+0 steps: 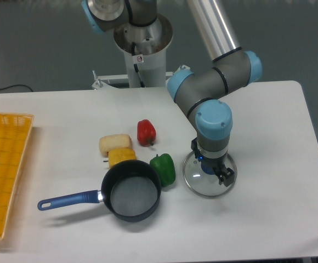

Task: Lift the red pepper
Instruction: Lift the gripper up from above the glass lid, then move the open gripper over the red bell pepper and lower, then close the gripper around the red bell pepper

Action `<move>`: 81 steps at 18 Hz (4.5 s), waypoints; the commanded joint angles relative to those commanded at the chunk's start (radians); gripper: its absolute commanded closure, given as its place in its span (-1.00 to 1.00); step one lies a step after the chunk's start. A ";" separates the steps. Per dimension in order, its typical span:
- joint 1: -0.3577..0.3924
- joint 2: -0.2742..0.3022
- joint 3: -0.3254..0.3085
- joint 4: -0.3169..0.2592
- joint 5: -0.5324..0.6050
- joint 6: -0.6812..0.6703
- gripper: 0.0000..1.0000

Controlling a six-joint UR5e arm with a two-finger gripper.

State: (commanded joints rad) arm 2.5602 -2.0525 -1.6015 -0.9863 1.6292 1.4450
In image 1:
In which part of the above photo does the black cable on floor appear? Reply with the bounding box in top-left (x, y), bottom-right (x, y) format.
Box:
top-left (0, 84), bottom-right (33, 92)

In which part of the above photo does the green bell pepper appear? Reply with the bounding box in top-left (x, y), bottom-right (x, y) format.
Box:
top-left (150, 153), bottom-right (176, 187)

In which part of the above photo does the black saucepan blue handle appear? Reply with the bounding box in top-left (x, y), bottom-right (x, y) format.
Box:
top-left (37, 160), bottom-right (162, 222)

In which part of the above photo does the beige bread loaf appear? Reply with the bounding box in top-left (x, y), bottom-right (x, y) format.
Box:
top-left (99, 134), bottom-right (132, 157)

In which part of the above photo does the yellow woven basket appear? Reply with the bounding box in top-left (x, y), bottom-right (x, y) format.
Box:
top-left (0, 113), bottom-right (34, 240)

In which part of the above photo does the yellow corn cob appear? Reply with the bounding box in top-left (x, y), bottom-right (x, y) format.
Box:
top-left (107, 148), bottom-right (137, 168)

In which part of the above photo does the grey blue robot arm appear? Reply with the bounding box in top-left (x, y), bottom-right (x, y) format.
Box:
top-left (82, 1), bottom-right (263, 186)

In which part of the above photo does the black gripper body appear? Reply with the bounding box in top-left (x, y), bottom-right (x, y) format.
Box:
top-left (194, 142), bottom-right (228, 175)

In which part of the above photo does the glass pot lid blue knob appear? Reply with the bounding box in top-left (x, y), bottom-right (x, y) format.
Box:
top-left (183, 152), bottom-right (237, 198)

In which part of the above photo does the red bell pepper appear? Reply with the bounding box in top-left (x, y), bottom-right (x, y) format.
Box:
top-left (137, 119), bottom-right (156, 146)

